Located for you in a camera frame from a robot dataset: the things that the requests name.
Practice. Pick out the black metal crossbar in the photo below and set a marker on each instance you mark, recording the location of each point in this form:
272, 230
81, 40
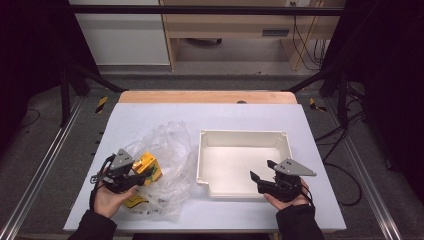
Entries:
200, 10

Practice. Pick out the wooden table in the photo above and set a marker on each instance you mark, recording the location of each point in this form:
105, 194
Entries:
200, 96

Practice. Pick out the yellow box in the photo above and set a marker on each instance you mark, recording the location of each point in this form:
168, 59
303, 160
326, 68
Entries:
150, 165

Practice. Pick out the white cabinet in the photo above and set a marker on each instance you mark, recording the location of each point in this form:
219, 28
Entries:
123, 40

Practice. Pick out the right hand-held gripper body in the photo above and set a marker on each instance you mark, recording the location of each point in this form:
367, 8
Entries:
290, 168

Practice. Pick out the person's right hand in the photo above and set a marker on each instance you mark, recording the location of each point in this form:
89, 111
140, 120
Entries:
293, 201

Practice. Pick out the yellow black tape strip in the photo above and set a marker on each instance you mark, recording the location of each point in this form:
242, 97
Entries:
101, 104
313, 105

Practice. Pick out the white table mat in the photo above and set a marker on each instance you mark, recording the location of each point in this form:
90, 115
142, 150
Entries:
206, 116

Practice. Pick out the black curtain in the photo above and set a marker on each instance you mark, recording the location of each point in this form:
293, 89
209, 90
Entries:
390, 83
30, 50

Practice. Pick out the light wooden desk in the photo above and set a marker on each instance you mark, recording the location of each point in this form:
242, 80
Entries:
233, 25

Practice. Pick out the person's left hand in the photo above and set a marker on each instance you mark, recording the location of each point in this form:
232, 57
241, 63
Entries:
110, 203

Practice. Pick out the clear printed plastic bag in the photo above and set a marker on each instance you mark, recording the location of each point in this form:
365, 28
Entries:
173, 146

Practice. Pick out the black metal stand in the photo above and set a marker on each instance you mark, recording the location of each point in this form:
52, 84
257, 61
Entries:
342, 96
65, 93

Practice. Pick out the aluminium rail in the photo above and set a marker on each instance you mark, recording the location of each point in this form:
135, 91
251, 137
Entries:
373, 196
43, 166

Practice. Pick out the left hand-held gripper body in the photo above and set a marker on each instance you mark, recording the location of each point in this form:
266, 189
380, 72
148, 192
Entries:
121, 160

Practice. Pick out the white plastic tray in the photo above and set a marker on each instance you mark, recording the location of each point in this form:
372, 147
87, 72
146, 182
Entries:
233, 166

